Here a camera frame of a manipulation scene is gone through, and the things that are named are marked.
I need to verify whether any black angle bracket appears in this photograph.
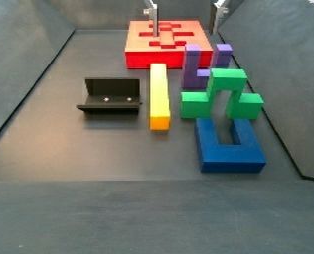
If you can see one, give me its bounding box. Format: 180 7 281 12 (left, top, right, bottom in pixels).
77 77 141 112

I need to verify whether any yellow long bar block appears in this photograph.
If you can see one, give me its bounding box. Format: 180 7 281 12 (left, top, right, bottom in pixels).
149 63 171 131

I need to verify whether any green stepped arch block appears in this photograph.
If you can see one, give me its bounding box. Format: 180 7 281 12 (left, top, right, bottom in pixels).
180 68 265 120

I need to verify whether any red slotted board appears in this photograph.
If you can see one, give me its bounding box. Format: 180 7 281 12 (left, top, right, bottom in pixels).
125 20 214 69

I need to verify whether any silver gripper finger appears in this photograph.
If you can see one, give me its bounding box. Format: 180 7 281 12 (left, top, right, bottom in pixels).
144 0 159 37
214 0 231 32

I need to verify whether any purple U-shaped block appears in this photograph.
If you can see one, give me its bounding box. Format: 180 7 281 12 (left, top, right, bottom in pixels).
182 44 234 90

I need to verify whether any blue U-shaped block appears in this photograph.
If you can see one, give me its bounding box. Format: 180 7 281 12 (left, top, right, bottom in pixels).
195 118 266 173

